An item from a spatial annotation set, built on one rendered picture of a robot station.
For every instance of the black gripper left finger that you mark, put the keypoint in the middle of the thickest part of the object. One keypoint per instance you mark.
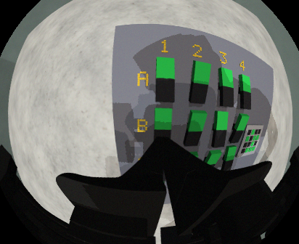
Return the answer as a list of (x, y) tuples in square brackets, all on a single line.
[(140, 192)]

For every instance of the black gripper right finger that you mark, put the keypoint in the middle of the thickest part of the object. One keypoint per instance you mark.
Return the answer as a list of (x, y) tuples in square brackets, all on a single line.
[(196, 188)]

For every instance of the grey switch panel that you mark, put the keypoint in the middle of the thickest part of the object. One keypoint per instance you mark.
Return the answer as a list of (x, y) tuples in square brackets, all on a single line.
[(155, 64)]

